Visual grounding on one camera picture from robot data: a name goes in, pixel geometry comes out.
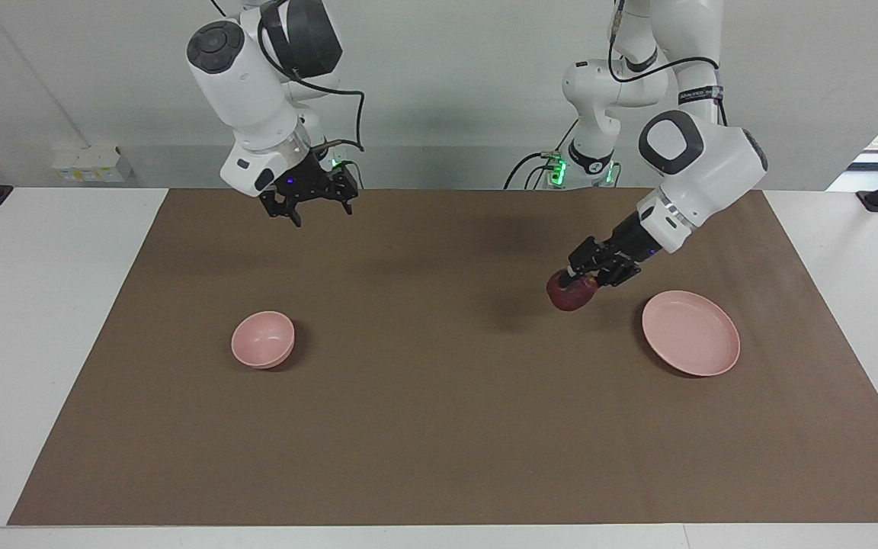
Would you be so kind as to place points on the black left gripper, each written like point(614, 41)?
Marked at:
point(629, 240)

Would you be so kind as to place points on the brown table mat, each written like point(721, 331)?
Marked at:
point(447, 427)

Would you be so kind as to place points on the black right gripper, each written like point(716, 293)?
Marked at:
point(306, 183)

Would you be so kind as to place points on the dark red apple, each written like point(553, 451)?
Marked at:
point(570, 296)

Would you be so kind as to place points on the white wall socket box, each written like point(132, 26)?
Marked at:
point(92, 164)

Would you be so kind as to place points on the pink bowl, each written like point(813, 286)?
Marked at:
point(262, 339)

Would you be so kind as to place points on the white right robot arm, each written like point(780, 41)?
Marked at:
point(248, 91)

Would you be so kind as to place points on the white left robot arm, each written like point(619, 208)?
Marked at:
point(713, 171)

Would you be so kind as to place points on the pink plate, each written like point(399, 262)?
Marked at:
point(690, 333)

